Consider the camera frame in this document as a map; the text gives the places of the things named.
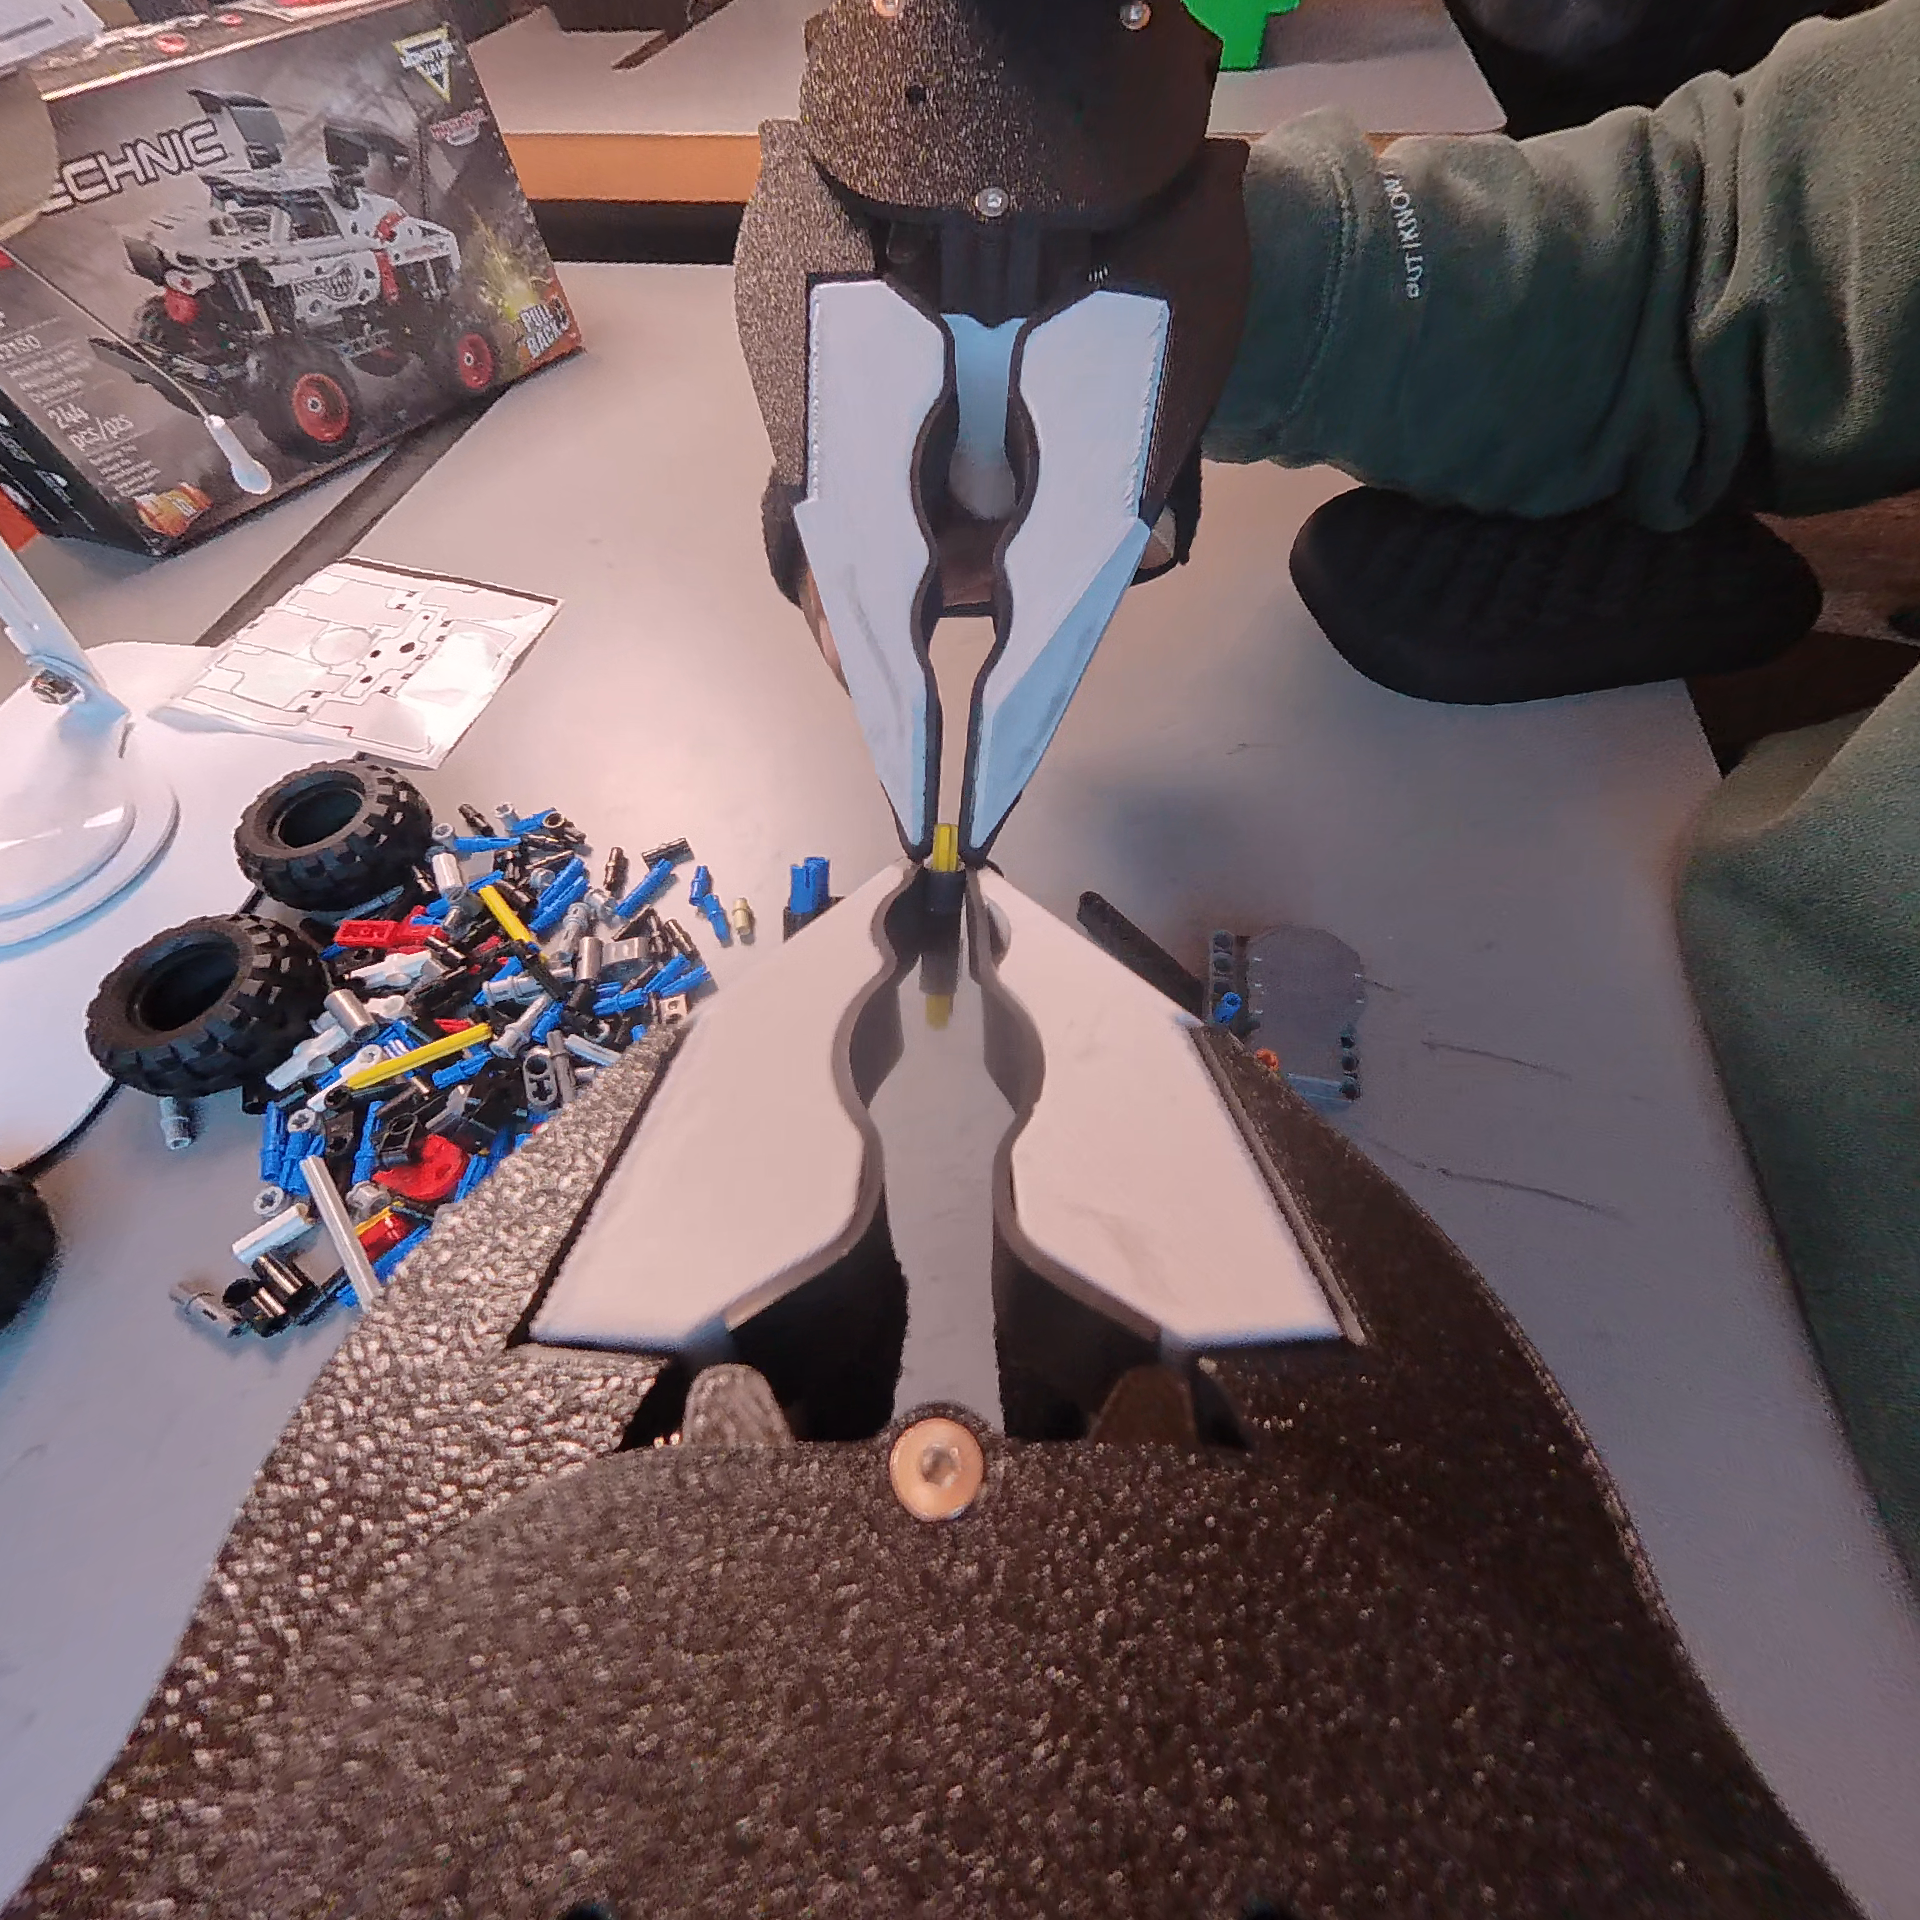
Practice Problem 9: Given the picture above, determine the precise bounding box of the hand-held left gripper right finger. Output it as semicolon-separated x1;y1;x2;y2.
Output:
975;865;1346;1427

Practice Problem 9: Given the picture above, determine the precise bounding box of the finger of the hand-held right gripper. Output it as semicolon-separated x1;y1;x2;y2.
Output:
960;288;1178;865
795;287;960;858

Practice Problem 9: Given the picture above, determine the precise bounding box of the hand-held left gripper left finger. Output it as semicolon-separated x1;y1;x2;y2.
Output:
543;862;925;1434

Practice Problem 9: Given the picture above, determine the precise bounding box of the grey motor block assembly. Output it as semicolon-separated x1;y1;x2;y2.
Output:
1200;926;1370;1099

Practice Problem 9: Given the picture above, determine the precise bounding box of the black beam brick assembly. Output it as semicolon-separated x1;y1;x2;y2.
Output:
1075;889;1217;1010

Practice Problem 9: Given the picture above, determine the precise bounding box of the pile of small building bricks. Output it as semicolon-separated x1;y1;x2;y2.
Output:
168;795;841;1337

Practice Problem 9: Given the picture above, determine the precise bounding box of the yellow axle pin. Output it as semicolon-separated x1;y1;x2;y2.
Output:
928;811;972;1030

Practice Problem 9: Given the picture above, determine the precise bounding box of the person's right forearm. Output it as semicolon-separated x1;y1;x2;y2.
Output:
1200;16;1920;529

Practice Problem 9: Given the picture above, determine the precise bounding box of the grey desk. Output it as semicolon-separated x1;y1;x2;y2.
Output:
0;257;1920;1920

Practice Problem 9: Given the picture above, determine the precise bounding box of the wood-edged table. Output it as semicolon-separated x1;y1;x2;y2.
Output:
466;0;1503;207

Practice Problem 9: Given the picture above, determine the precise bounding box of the black toy tyre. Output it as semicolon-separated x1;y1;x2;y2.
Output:
84;918;328;1107
235;758;437;913
0;1170;58;1337

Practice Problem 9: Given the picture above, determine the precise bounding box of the clear sticker sheet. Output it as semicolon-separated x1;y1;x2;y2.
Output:
157;563;562;768

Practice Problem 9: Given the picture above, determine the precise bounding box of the toy truck box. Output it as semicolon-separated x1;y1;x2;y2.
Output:
0;16;588;558

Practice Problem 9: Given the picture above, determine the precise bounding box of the person's torso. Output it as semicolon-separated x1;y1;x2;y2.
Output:
1676;677;1920;1594

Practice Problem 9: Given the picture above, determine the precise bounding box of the white book stand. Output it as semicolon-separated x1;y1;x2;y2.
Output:
0;421;279;1174

